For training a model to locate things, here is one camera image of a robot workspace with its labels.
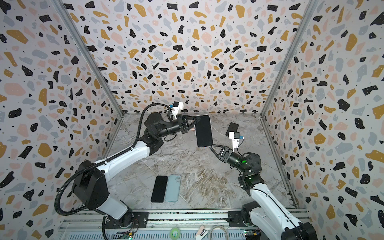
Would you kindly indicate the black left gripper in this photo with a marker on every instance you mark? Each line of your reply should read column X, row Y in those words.
column 183, row 120

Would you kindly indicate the phone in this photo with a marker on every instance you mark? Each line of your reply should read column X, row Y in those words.
column 159, row 190
column 233, row 127
column 203, row 130

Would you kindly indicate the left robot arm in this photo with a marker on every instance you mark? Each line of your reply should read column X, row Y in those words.
column 91, row 186

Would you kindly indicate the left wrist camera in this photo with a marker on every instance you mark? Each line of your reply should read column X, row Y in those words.
column 177, row 108

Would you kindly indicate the right corner aluminium post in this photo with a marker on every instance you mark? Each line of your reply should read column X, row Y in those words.
column 290, row 54

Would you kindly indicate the white small device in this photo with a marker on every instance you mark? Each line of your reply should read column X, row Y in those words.
column 201, row 233

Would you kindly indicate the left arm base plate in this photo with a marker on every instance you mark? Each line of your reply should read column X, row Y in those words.
column 130, row 221

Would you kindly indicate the mint phone case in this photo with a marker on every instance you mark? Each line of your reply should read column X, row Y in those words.
column 173, row 188

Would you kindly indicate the corner aluminium post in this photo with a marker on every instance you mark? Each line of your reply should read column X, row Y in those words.
column 59, row 6
column 290, row 54

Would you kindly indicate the green tape roll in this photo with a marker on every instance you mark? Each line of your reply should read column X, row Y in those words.
column 175, row 233

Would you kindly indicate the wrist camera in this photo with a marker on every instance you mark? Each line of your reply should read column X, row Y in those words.
column 236, row 138
column 177, row 108

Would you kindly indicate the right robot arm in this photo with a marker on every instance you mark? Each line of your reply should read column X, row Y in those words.
column 265, row 212

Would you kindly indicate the left corner aluminium post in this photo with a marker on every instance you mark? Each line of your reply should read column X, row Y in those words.
column 59, row 6

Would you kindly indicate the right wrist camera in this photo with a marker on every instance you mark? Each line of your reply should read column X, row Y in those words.
column 236, row 138

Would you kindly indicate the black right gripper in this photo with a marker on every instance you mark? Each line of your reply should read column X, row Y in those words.
column 224, row 153

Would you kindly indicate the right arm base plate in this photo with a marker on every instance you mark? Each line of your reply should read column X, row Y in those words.
column 237, row 219

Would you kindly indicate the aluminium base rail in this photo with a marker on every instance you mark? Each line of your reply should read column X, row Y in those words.
column 88, row 225

